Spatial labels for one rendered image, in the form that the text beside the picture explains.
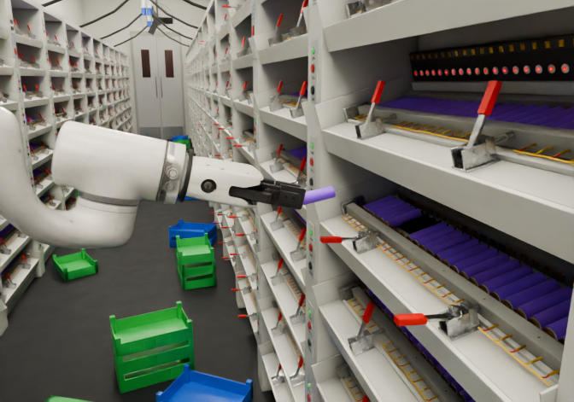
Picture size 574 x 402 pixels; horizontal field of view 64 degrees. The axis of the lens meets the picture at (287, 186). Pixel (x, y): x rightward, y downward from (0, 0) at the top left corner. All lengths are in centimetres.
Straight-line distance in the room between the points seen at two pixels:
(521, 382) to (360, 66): 63
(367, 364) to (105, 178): 52
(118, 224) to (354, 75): 53
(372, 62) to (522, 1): 52
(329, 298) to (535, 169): 63
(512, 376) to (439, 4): 38
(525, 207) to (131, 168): 44
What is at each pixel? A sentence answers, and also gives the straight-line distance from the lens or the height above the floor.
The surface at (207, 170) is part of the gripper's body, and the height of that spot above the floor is 109.
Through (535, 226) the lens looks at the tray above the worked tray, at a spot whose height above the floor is 109.
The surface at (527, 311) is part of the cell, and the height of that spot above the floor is 96.
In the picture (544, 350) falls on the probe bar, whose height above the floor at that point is 96.
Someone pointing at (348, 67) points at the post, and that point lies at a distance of 92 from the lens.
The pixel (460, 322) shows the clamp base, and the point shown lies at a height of 94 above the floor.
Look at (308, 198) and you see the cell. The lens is 68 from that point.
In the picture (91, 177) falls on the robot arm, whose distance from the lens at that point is 61.
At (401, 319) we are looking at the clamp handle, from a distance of 53.
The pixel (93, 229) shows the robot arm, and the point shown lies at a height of 103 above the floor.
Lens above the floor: 120
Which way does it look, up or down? 13 degrees down
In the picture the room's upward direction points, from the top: straight up
